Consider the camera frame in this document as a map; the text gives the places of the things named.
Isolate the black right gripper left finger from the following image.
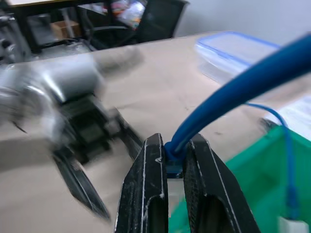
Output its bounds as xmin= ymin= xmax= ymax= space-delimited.
xmin=114 ymin=133 xmax=169 ymax=233

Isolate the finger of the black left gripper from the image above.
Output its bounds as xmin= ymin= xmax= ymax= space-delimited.
xmin=53 ymin=154 xmax=112 ymax=221
xmin=116 ymin=113 xmax=144 ymax=161

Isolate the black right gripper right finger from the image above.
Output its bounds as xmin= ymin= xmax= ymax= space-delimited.
xmin=183 ymin=133 xmax=261 ymax=233

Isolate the blue cable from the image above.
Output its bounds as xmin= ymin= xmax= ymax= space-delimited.
xmin=164 ymin=31 xmax=311 ymax=220

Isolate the green plastic bin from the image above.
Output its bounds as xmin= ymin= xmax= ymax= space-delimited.
xmin=169 ymin=125 xmax=311 ymax=233

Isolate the white coupler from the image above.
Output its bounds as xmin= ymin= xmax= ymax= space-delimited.
xmin=278 ymin=215 xmax=310 ymax=233

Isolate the brown cardboard box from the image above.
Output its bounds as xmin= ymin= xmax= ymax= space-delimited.
xmin=50 ymin=20 xmax=81 ymax=39

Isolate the grey machine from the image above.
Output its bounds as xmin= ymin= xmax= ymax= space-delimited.
xmin=0 ymin=9 xmax=33 ymax=65

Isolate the clear container with blue-rimmed lid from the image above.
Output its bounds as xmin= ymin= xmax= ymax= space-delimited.
xmin=195 ymin=31 xmax=311 ymax=111

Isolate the black office chair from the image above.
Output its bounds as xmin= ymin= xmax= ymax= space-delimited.
xmin=91 ymin=0 xmax=190 ymax=48

